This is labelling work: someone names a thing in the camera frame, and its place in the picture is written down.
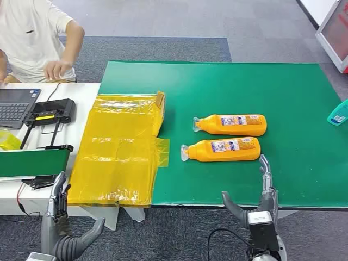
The green conveyor belt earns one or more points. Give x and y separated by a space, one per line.
32 162

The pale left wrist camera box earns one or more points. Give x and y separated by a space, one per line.
41 257

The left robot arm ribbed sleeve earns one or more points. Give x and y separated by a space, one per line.
65 250

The black metal bracket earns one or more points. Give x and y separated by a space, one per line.
39 182

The white and red stand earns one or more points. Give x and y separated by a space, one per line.
333 36

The green table mat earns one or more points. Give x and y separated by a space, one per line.
285 93

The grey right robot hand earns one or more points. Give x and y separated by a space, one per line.
267 201

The person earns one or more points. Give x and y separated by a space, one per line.
29 39

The teal plastic bottle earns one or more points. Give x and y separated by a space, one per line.
339 114

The person's right forearm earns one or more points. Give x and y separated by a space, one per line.
2 66

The black controller with antennas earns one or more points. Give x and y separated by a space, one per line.
51 110

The orange bottle with clear cap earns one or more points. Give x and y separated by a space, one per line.
233 126
226 151

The white table leg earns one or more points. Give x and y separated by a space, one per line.
106 218
136 214

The dark grey laptop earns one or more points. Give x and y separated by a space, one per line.
15 108

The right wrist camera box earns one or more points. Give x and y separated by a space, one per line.
263 230

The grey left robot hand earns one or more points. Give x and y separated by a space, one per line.
47 230

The yellow plastic wrapped board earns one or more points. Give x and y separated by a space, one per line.
117 151

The yellow plastic packet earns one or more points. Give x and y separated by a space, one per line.
7 141

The person's left forearm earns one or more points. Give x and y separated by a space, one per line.
72 41

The person's left hand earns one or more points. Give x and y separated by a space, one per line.
55 69

